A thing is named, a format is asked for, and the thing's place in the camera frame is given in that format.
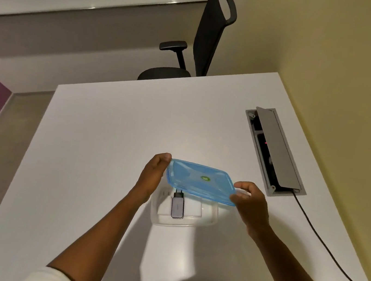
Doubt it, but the blue plastic lid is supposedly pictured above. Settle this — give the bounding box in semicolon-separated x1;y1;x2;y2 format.
162;157;242;207

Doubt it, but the grey desk cable box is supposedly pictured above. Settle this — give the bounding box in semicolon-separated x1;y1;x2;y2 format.
232;103;319;203

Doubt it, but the black office chair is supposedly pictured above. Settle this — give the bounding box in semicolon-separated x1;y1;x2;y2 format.
137;0;240;95

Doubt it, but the clear plastic container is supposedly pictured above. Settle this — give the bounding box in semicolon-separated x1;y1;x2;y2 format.
146;175;225;236

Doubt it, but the person's left hand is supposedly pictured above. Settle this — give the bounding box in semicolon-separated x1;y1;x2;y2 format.
129;148;173;209

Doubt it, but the large white charger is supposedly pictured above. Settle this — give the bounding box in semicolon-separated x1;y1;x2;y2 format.
157;186;206;222

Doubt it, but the person's left forearm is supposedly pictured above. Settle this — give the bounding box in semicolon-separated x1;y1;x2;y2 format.
44;176;150;281

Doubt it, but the person's right hand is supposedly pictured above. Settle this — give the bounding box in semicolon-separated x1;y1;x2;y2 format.
223;179;279;243

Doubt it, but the dark grey charger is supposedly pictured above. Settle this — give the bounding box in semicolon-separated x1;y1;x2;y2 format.
169;187;189;221

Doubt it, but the black power cable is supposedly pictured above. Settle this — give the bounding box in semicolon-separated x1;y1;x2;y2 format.
278;190;371;281

